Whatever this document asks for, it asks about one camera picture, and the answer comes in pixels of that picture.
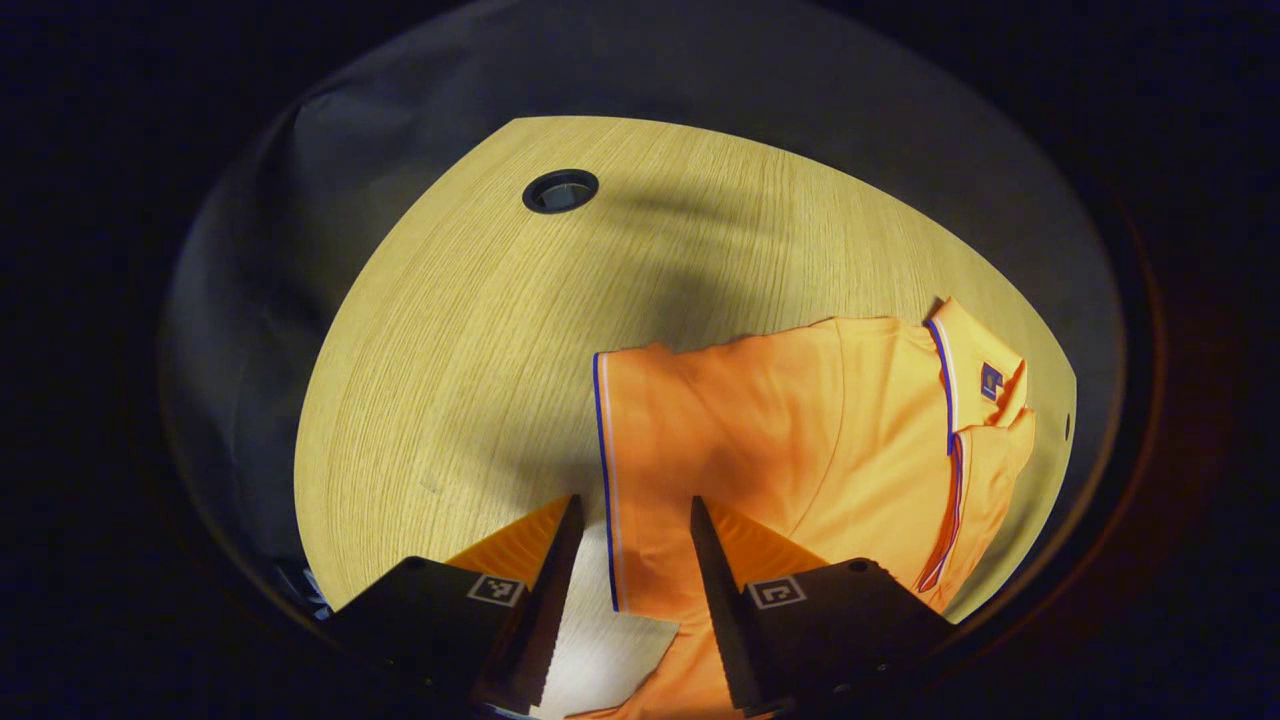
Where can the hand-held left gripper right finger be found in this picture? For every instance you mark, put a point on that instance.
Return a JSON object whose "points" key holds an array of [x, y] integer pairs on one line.
{"points": [[722, 620]]}

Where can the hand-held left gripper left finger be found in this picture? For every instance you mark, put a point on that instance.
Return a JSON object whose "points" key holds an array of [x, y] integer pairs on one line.
{"points": [[545, 620]]}

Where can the orange T-shirt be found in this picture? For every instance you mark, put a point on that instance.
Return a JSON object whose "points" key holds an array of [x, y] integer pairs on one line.
{"points": [[800, 430]]}

